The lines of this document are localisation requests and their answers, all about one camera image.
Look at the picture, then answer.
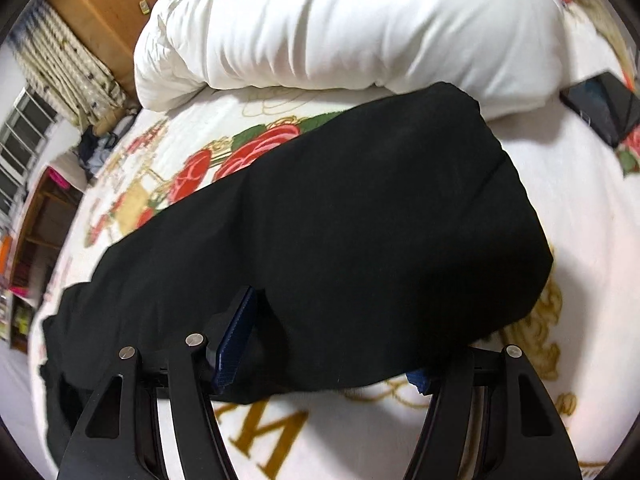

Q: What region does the window with bars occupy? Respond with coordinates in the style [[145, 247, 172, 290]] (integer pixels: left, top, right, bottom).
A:
[[0, 87, 63, 221]]

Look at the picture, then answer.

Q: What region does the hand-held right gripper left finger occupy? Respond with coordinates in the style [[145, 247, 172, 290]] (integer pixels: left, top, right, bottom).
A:
[[56, 286, 258, 480]]

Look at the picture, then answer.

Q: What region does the wooden wardrobe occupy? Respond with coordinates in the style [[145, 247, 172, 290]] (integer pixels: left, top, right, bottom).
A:
[[44, 0, 188, 111]]

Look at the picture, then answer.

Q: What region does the floral rose blanket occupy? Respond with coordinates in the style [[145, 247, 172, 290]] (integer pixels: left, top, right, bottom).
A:
[[27, 0, 640, 480]]

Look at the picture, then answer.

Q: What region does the pile of dark clothes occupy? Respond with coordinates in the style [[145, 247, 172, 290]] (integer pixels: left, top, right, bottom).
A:
[[75, 115, 138, 183]]

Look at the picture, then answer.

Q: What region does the patterned curtain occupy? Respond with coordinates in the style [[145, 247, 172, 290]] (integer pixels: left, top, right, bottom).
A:
[[10, 0, 128, 126]]

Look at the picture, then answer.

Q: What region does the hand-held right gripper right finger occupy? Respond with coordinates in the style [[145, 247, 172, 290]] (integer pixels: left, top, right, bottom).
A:
[[402, 342, 583, 480]]

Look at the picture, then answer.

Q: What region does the wooden desk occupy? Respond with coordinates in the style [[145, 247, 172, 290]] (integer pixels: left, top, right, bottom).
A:
[[10, 165, 86, 301]]

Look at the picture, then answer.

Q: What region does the black garment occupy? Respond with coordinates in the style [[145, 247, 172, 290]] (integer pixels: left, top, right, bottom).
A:
[[39, 80, 555, 461]]

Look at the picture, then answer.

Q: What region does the white duvet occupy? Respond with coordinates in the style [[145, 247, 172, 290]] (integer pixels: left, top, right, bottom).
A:
[[134, 0, 608, 121]]

